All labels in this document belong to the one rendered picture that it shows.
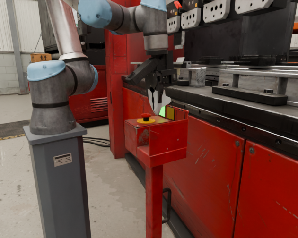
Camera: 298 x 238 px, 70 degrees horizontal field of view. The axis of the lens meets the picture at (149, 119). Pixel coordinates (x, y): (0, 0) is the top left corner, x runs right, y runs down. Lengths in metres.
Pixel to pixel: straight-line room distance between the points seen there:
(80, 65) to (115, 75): 1.27
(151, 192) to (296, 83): 0.62
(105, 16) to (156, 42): 0.16
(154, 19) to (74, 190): 0.64
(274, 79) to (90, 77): 0.65
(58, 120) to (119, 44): 1.46
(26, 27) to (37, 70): 7.24
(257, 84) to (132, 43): 1.50
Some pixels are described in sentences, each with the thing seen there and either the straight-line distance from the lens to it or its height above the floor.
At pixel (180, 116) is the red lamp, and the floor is 0.81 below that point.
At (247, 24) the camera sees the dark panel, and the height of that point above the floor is 1.24.
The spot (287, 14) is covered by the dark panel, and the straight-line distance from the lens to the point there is 1.50.
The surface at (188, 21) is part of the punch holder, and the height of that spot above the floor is 1.20.
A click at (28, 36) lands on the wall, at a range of 7.95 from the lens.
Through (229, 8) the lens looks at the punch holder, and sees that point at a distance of 1.00.
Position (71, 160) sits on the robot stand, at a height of 0.67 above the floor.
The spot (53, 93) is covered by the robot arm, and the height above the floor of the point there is 0.91.
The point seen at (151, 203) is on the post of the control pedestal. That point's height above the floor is 0.46.
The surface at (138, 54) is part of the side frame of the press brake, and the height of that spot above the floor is 1.07.
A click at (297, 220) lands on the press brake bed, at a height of 0.62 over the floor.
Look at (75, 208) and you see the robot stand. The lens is 0.89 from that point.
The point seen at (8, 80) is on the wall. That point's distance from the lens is 7.89.
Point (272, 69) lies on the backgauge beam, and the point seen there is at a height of 0.97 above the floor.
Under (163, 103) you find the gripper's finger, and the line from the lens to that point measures 0.71.
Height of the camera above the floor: 1.01
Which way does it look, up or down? 15 degrees down
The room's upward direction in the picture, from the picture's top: straight up
